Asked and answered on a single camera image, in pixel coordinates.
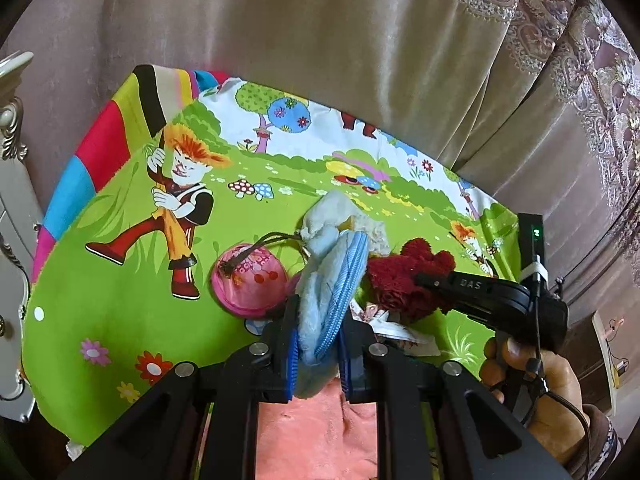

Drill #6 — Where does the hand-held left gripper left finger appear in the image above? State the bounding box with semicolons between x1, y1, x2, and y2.
60;292;303;480

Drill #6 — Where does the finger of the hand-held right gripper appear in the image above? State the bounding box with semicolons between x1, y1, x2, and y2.
412;270;531;333

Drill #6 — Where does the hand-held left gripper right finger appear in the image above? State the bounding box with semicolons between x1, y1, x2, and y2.
337;310;586;480

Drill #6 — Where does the light blue towel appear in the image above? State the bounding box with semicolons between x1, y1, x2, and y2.
295;225;371;401

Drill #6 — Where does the red fluffy cloth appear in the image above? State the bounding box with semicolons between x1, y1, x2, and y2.
367;239;457;323

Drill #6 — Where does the blue ribbed cloth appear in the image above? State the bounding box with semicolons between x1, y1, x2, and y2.
315;232;371;366

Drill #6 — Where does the person's right forearm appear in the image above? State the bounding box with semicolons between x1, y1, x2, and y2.
565;402;626;480

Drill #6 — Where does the person's right hand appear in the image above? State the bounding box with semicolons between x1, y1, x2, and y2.
477;337;601;466

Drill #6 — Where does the white red printed cloth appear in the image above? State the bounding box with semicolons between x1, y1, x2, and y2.
350;300;441;358

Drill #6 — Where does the white panel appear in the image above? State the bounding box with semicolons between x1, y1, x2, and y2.
592;310;633;391

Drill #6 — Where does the pink round pouch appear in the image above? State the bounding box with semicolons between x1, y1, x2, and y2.
210;232;308;318

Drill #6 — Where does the coral pink cloth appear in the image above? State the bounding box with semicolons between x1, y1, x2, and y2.
255;375;381;480

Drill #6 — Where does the small yellow white sponge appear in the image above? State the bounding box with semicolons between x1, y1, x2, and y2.
340;212;391;256

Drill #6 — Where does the grey white cloth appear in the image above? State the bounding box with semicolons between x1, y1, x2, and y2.
300;190;371;246

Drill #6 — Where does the cartoon printed blanket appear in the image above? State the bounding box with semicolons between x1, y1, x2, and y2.
20;64;523;448

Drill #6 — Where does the patterned lace curtain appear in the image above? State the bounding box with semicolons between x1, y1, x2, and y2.
435;0;640;281

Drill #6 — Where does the beige curtain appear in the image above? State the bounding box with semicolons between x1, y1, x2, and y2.
0;0;566;211

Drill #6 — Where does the white ornate cabinet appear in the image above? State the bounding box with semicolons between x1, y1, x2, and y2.
0;52;46;423

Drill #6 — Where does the black cable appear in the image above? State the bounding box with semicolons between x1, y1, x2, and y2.
525;255;596;480

